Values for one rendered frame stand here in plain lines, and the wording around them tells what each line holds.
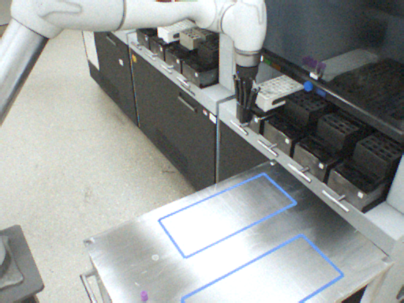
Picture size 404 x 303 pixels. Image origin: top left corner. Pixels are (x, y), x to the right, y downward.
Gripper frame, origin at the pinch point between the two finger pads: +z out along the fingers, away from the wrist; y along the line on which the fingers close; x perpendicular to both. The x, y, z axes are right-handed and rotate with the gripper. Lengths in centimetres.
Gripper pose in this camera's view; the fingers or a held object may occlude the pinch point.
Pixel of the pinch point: (244, 114)
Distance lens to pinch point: 148.7
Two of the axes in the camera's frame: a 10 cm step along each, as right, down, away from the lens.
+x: -8.4, 3.5, -4.2
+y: -5.5, -5.2, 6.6
